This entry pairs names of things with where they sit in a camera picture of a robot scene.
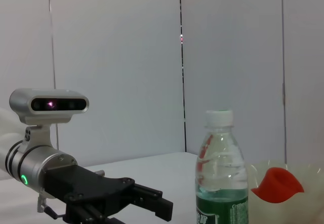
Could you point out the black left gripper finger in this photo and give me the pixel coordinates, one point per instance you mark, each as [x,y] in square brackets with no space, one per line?
[88,214]
[152,201]

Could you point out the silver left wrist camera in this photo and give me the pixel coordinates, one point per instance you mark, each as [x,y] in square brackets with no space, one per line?
[48,107]

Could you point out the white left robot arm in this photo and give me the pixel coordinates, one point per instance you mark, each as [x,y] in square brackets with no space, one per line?
[30,166]

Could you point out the red orange fruit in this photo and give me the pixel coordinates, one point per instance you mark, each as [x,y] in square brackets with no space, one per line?
[277,186]

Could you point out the clear green-label water bottle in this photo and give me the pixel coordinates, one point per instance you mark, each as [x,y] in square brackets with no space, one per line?
[221,173]

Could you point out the pale green glass fruit plate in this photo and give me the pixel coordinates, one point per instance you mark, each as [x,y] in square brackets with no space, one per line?
[291,208]

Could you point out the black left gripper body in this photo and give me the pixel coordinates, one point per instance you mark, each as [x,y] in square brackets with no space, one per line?
[86,188]

